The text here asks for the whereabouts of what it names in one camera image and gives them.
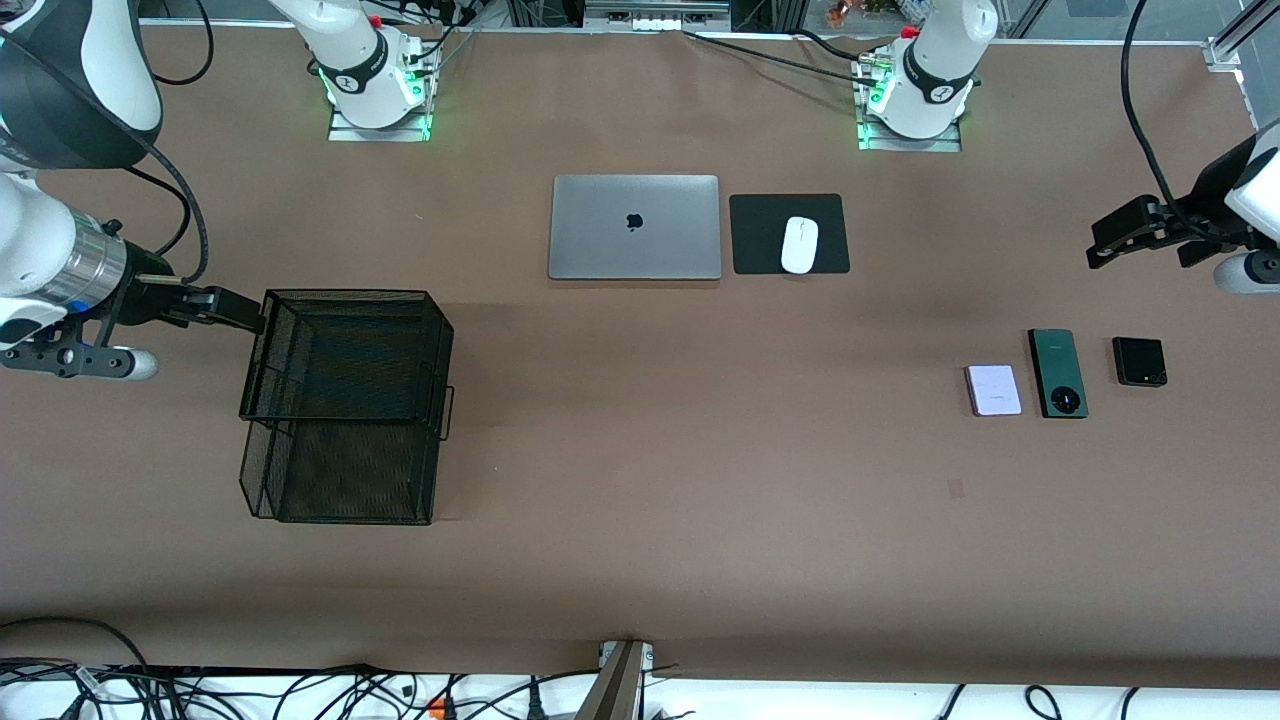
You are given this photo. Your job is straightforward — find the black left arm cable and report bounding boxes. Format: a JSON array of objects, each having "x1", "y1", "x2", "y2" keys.
[{"x1": 1120, "y1": 0, "x2": 1216, "y2": 241}]

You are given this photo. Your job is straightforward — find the silver closed laptop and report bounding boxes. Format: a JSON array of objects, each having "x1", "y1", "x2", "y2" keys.
[{"x1": 548, "y1": 174, "x2": 723, "y2": 282}]

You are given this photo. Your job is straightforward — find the white power strip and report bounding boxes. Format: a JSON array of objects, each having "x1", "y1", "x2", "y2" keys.
[{"x1": 583, "y1": 3, "x2": 733, "y2": 33}]

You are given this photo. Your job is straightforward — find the short black table cable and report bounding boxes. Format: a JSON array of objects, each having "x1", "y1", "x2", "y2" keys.
[{"x1": 793, "y1": 28, "x2": 867, "y2": 61}]

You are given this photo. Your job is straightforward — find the thin black cable bundle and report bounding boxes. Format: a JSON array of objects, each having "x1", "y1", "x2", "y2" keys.
[{"x1": 412, "y1": 0, "x2": 483, "y2": 81}]

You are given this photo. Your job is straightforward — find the black wire mesh basket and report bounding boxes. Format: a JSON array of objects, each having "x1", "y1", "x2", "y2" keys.
[{"x1": 238, "y1": 288, "x2": 456, "y2": 526}]

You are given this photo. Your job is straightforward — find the black cable tangle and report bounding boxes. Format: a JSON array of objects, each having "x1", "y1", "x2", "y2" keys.
[{"x1": 0, "y1": 655, "x2": 701, "y2": 720}]

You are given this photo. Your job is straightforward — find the black mouse pad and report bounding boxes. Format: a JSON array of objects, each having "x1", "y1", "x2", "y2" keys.
[{"x1": 729, "y1": 193, "x2": 852, "y2": 276}]

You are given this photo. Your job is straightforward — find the thick black arched cable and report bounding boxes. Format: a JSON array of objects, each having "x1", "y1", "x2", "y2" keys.
[{"x1": 0, "y1": 615, "x2": 153, "y2": 673}]

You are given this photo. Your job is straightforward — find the aluminium frame profile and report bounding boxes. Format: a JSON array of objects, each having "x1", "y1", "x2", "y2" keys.
[{"x1": 1203, "y1": 0, "x2": 1280, "y2": 136}]

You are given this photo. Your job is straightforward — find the aluminium camera post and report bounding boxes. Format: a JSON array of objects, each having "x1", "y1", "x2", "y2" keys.
[{"x1": 575, "y1": 640, "x2": 658, "y2": 720}]

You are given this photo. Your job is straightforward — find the green phone round camera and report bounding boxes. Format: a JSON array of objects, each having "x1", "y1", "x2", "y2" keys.
[{"x1": 1027, "y1": 328, "x2": 1091, "y2": 420}]

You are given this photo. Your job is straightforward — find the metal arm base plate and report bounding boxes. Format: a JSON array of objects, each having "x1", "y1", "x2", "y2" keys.
[
  {"x1": 328, "y1": 100, "x2": 435, "y2": 143},
  {"x1": 857, "y1": 115, "x2": 964, "y2": 154}
]

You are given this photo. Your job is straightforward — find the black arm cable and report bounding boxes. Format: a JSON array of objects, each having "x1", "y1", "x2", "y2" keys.
[
  {"x1": 120, "y1": 0, "x2": 214, "y2": 286},
  {"x1": 1120, "y1": 0, "x2": 1216, "y2": 241}
]

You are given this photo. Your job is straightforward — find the white Huawei phone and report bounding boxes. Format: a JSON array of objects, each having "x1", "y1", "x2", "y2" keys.
[{"x1": 965, "y1": 364, "x2": 1024, "y2": 418}]

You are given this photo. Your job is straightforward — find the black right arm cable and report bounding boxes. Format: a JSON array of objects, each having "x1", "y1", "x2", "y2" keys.
[{"x1": 120, "y1": 0, "x2": 214, "y2": 286}]

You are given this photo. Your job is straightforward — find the black flip phone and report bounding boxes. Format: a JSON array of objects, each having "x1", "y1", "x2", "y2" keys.
[{"x1": 1111, "y1": 336, "x2": 1169, "y2": 389}]

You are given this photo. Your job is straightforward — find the white computer mouse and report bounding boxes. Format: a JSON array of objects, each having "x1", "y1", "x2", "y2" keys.
[{"x1": 780, "y1": 216, "x2": 821, "y2": 275}]

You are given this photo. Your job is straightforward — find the long black table cable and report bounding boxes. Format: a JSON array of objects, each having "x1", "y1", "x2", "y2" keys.
[{"x1": 683, "y1": 30, "x2": 883, "y2": 85}]

